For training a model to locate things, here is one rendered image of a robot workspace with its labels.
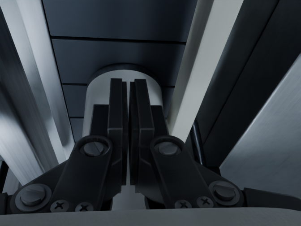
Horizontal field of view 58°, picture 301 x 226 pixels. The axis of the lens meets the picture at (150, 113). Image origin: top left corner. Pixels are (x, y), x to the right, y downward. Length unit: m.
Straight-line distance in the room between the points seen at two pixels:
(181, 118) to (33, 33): 0.10
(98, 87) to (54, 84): 0.04
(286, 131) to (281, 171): 0.10
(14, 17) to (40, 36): 0.06
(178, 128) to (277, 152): 0.17
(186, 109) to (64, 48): 0.08
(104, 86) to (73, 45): 0.03
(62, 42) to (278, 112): 0.18
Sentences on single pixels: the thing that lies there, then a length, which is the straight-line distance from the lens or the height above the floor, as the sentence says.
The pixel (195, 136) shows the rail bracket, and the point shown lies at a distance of 0.31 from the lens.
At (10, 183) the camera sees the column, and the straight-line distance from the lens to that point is 0.38.
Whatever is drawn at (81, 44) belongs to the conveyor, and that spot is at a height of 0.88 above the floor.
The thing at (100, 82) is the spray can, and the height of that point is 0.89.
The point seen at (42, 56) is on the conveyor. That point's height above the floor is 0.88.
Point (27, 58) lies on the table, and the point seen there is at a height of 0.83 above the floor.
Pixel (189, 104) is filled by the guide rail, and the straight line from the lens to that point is 0.15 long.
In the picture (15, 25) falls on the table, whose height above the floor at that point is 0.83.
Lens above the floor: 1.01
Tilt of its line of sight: 36 degrees down
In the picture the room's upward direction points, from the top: 176 degrees clockwise
